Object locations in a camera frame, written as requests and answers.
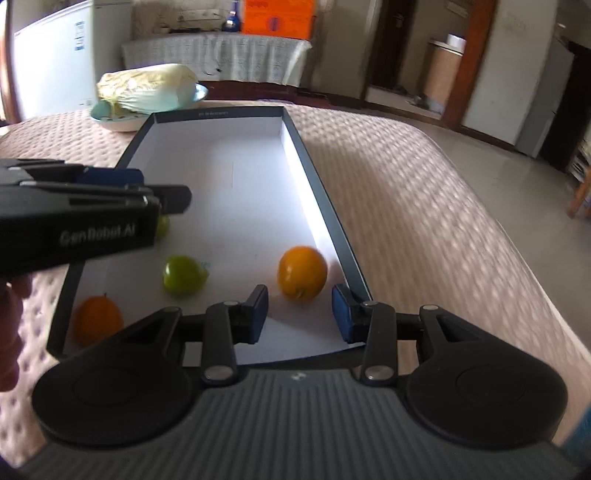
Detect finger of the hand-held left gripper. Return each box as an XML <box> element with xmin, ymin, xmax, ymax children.
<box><xmin>14</xmin><ymin>159</ymin><xmax>145</xmax><ymax>188</ymax></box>
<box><xmin>139</xmin><ymin>185</ymin><xmax>193</xmax><ymax>217</ymax></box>

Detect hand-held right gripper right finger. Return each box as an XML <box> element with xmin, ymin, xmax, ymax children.
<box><xmin>331</xmin><ymin>283</ymin><xmax>490</xmax><ymax>387</ymax></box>

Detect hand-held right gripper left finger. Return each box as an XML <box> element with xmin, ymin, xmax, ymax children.
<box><xmin>117</xmin><ymin>284</ymin><xmax>269</xmax><ymax>386</ymax></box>

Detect grey cardboard box white inside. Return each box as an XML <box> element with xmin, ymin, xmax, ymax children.
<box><xmin>46</xmin><ymin>105</ymin><xmax>374</xmax><ymax>365</ymax></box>

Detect oval yellow-orange citrus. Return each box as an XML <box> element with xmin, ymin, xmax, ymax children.
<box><xmin>277</xmin><ymin>246</ymin><xmax>328</xmax><ymax>303</ymax></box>

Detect bright green tomato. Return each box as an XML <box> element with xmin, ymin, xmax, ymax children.
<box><xmin>161</xmin><ymin>255</ymin><xmax>210</xmax><ymax>297</ymax></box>

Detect small yellow-orange citrus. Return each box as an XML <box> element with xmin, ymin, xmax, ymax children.
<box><xmin>74</xmin><ymin>295</ymin><xmax>124</xmax><ymax>349</ymax></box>

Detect person's left hand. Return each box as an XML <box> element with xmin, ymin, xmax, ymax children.
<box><xmin>0</xmin><ymin>272</ymin><xmax>34</xmax><ymax>393</ymax></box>

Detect pale blue bowl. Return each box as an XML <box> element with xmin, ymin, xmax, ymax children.
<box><xmin>90</xmin><ymin>83</ymin><xmax>209</xmax><ymax>134</ymax></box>

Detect napa cabbage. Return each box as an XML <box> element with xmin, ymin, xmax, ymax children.
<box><xmin>96</xmin><ymin>64</ymin><xmax>198</xmax><ymax>116</ymax></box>

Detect white chest freezer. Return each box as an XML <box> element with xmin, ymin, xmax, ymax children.
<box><xmin>13</xmin><ymin>0</ymin><xmax>136</xmax><ymax>124</ymax></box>

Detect cabinet with grey cloth cover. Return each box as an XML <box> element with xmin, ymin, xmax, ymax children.
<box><xmin>121</xmin><ymin>31</ymin><xmax>312</xmax><ymax>88</ymax></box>

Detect blue glass bottle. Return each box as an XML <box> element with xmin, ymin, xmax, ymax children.
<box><xmin>222</xmin><ymin>0</ymin><xmax>243</xmax><ymax>33</ymax></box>

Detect orange gift box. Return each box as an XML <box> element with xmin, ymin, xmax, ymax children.
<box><xmin>241</xmin><ymin>0</ymin><xmax>317</xmax><ymax>40</ymax></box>

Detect slippers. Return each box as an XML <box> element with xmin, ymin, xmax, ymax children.
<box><xmin>406</xmin><ymin>92</ymin><xmax>439</xmax><ymax>112</ymax></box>

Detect wooden kitchen cabinet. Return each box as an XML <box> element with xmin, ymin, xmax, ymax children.
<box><xmin>422</xmin><ymin>39</ymin><xmax>467</xmax><ymax>112</ymax></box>

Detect dark wooden door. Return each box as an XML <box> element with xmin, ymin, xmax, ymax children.
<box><xmin>367</xmin><ymin>0</ymin><xmax>402</xmax><ymax>88</ymax></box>

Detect wooden table with lace cloth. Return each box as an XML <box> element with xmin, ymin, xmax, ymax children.
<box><xmin>567</xmin><ymin>166</ymin><xmax>591</xmax><ymax>220</ymax></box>

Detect silver refrigerator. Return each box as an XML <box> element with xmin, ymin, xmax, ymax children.
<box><xmin>515</xmin><ymin>39</ymin><xmax>575</xmax><ymax>160</ymax></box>

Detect brown wooden door frame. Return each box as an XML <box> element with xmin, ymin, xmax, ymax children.
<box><xmin>441</xmin><ymin>0</ymin><xmax>499</xmax><ymax>130</ymax></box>

